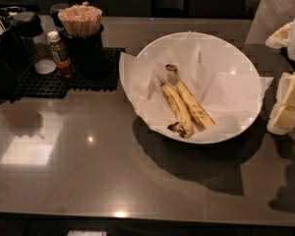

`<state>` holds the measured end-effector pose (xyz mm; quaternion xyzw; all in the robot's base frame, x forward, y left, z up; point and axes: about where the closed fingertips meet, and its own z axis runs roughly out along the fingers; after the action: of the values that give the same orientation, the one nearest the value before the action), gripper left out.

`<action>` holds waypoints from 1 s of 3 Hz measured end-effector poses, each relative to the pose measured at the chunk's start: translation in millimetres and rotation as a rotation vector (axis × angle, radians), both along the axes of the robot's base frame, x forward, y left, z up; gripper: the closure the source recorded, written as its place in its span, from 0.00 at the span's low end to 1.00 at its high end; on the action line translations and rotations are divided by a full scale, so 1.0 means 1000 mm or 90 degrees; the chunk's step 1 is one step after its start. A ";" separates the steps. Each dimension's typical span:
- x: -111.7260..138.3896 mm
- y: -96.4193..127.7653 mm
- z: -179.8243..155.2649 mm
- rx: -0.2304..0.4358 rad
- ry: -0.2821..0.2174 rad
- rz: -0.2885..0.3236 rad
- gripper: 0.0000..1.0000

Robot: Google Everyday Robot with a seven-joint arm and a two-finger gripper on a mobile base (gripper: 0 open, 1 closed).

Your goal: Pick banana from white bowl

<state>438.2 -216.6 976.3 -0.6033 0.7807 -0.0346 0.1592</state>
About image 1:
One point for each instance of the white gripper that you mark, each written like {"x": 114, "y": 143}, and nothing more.
{"x": 282, "y": 114}

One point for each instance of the spotted banana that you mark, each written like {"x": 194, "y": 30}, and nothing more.
{"x": 183, "y": 125}
{"x": 200, "y": 117}

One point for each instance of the white round bowl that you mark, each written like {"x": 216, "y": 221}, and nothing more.
{"x": 219, "y": 66}

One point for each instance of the white paper liner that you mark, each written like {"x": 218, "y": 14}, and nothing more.
{"x": 226, "y": 92}

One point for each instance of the black chopstick holder cup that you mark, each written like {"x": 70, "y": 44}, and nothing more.
{"x": 86, "y": 53}

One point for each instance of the wooden chopsticks bundle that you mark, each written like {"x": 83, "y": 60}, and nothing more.
{"x": 81, "y": 21}

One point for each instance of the small orange sauce bottle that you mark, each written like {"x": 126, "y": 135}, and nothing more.
{"x": 60, "y": 55}

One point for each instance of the dark jar behind chopsticks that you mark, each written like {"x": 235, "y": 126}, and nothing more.
{"x": 55, "y": 10}

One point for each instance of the black grid mat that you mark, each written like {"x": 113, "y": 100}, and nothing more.
{"x": 31, "y": 84}

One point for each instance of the glass shaker black lid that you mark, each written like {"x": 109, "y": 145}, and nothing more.
{"x": 28, "y": 27}

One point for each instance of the black container at left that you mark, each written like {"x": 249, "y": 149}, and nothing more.
{"x": 13, "y": 57}

